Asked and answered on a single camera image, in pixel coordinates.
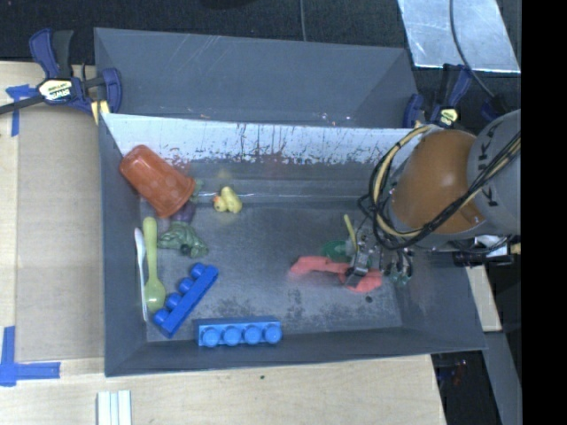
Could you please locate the thin yellow stick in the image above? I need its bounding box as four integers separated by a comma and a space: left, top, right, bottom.
343, 213, 359, 253

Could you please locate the green round toy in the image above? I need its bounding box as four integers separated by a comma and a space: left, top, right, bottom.
319, 239, 356, 265

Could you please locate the red-orange soft toy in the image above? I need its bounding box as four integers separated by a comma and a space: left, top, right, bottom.
289, 255, 384, 294

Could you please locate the grey metal bin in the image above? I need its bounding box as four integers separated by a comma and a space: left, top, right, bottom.
92, 27, 489, 378

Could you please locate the blue toy brick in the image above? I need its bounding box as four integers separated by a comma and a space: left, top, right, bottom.
194, 316, 284, 349
151, 261, 221, 340

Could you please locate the yellow rubber duck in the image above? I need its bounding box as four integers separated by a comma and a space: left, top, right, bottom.
212, 185, 245, 215

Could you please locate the green leafy toy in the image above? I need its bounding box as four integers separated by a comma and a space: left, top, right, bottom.
156, 220, 210, 259

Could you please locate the small purple toy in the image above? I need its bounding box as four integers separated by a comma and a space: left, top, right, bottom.
169, 200, 198, 224

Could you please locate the pale green plastic spoon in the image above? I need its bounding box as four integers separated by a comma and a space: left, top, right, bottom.
142, 215, 167, 313

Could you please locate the white plastic spoon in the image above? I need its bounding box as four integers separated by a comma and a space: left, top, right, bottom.
133, 227, 150, 323

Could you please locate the orange plastic cup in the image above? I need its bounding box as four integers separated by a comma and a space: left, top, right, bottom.
118, 143, 198, 220

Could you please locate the pale brown flat board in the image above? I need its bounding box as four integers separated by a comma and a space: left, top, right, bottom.
14, 107, 106, 363

